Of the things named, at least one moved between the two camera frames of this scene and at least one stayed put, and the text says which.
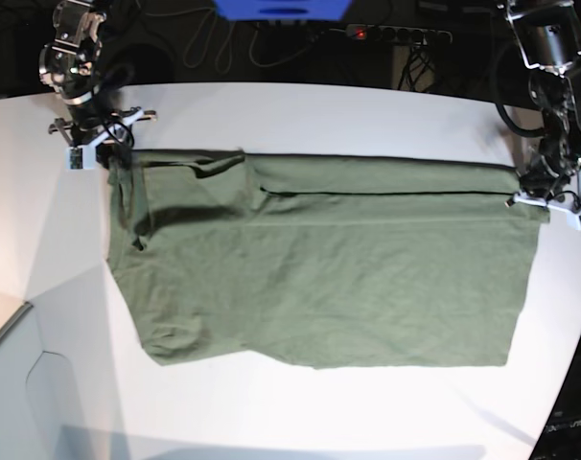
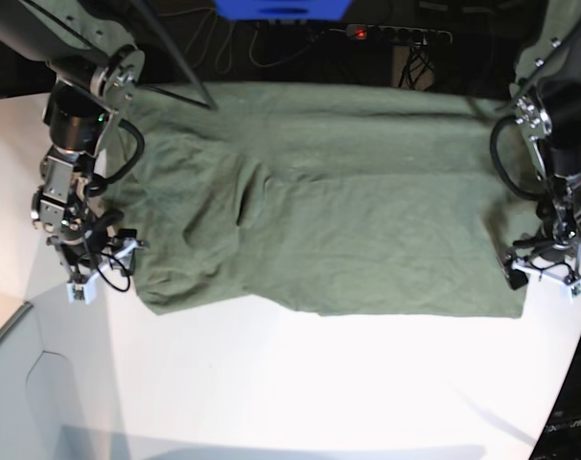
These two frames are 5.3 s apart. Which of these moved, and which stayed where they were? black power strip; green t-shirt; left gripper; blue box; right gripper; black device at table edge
Moved: left gripper; right gripper; green t-shirt
Stayed: black power strip; black device at table edge; blue box
